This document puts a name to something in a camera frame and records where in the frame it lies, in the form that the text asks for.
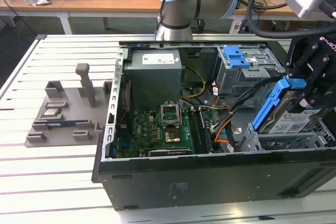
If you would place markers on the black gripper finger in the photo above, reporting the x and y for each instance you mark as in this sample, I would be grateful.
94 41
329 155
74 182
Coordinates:
321 82
299 53

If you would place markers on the hard disk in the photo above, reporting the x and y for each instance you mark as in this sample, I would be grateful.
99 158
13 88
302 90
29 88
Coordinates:
291 125

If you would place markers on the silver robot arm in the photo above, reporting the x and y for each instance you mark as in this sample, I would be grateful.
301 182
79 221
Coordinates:
183 6

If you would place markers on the grey metal disk bay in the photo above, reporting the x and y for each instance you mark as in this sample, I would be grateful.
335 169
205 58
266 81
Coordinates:
246 140

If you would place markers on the blue plastic drive latch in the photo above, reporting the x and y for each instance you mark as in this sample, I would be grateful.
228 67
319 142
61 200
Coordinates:
235 58

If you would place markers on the grey metal drive cage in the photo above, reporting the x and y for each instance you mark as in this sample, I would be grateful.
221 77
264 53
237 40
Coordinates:
236 82

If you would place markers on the dark RAM stick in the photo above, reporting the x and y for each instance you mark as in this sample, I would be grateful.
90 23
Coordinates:
204 132

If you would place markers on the black RAM slot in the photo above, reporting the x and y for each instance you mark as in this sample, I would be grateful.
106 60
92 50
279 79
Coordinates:
193 129

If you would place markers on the black PC case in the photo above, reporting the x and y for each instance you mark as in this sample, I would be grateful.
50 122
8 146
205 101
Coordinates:
210 182

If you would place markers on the grey power supply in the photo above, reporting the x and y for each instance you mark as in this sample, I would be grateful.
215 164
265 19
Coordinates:
152 85

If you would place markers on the CPU socket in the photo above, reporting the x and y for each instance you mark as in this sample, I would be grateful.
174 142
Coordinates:
172 136

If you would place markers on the black graphics card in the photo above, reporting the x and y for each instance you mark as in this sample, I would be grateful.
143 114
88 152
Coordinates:
170 152

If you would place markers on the green motherboard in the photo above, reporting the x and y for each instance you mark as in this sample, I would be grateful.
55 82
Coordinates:
147 134

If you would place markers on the black case fan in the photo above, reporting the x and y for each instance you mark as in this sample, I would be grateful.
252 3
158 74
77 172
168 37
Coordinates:
131 113

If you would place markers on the wooden desk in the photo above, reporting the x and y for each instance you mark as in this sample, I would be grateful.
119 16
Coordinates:
15 6
118 3

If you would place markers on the grey parts rack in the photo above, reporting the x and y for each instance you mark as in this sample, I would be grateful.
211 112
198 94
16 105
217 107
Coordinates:
76 115

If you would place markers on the blue RAM stick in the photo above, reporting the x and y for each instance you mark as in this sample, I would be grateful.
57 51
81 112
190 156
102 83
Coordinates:
65 124

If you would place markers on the silver CPU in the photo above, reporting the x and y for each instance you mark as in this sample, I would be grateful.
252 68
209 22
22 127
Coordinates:
51 113

